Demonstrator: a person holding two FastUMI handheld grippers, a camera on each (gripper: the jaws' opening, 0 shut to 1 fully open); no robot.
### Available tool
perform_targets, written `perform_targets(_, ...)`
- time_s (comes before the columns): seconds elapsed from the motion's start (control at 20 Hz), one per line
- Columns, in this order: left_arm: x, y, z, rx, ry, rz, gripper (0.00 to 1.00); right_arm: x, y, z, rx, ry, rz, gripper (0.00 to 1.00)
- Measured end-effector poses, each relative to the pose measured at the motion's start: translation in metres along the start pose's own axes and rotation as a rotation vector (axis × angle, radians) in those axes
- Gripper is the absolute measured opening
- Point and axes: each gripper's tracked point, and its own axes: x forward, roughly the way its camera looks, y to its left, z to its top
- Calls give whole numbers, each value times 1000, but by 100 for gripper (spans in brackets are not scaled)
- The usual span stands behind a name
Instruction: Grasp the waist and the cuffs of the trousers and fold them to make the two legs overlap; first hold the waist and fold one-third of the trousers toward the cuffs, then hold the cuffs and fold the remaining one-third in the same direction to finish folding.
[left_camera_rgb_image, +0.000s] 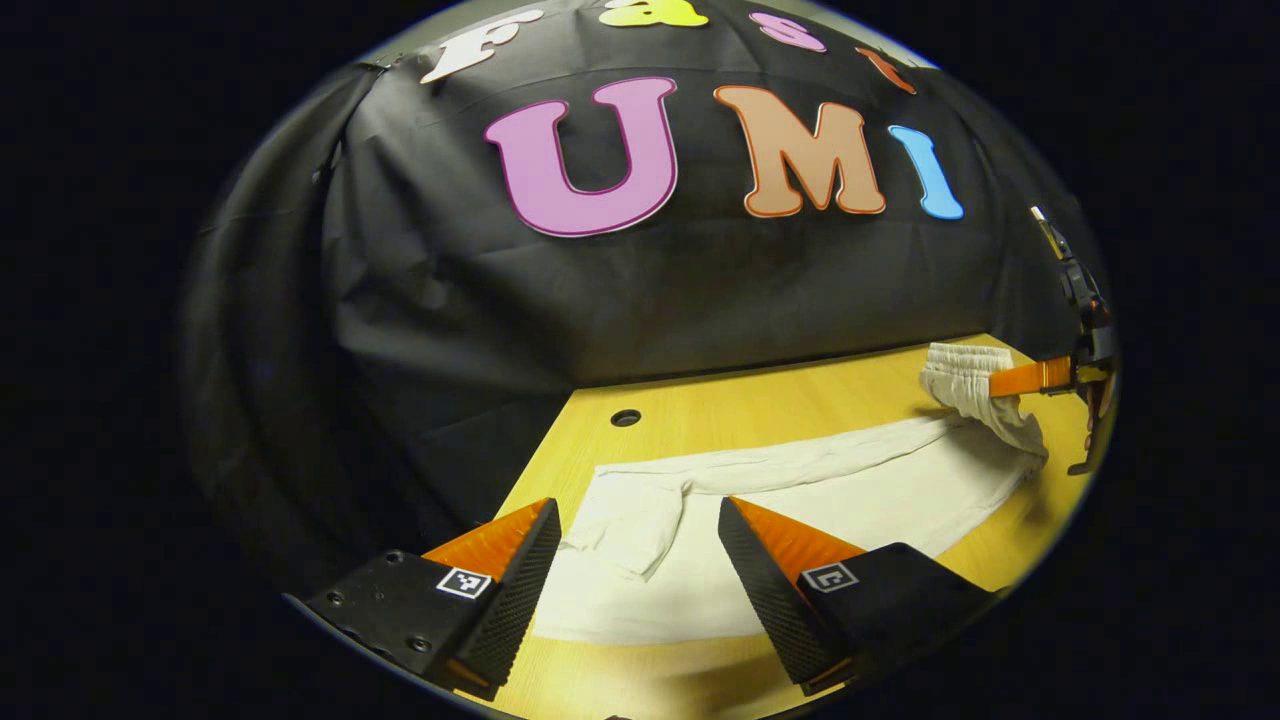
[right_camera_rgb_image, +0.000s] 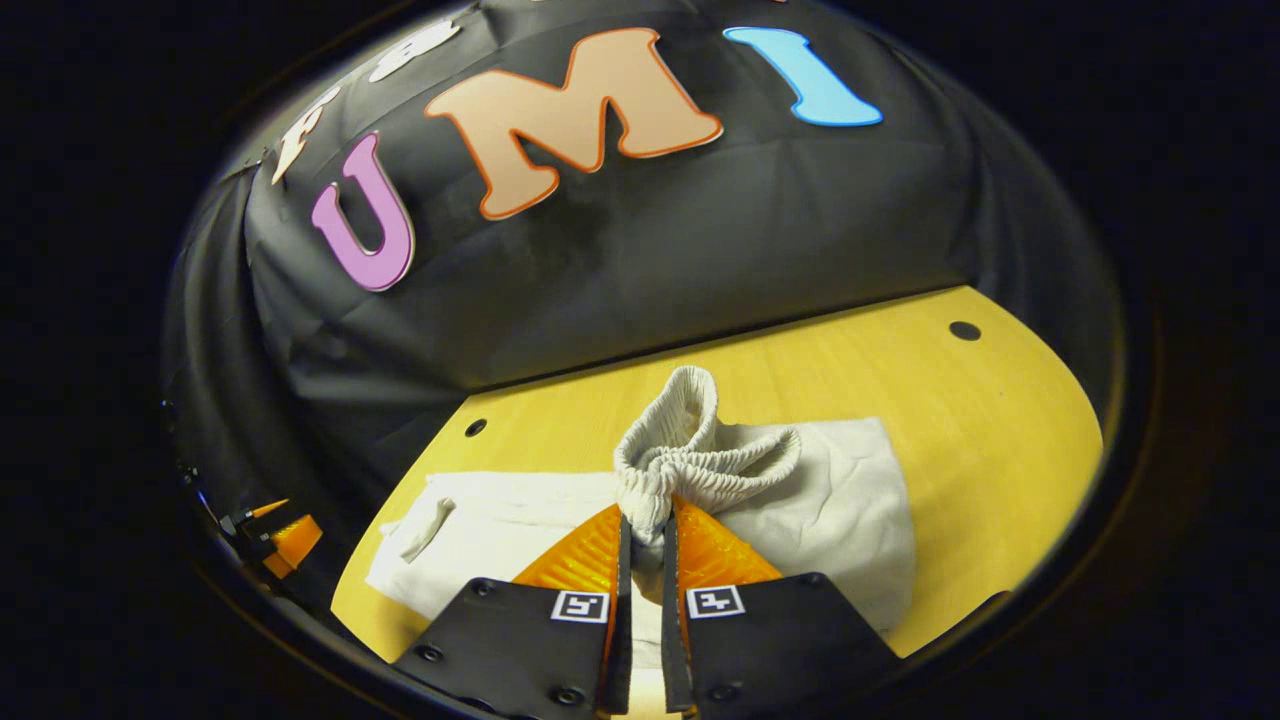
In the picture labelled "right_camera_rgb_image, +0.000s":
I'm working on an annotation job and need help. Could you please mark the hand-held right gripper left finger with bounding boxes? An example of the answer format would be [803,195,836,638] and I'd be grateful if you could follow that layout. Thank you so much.
[392,503,633,716]

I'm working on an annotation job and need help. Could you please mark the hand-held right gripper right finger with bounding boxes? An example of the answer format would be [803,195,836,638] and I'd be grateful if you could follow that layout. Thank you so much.
[660,495,901,713]

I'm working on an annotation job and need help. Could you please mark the white jeans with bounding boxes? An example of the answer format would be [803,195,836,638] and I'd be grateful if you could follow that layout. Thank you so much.
[365,365,916,641]

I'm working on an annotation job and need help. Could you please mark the black backdrop cloth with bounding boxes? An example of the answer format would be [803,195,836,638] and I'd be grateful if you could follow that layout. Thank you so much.
[160,0,1126,611]

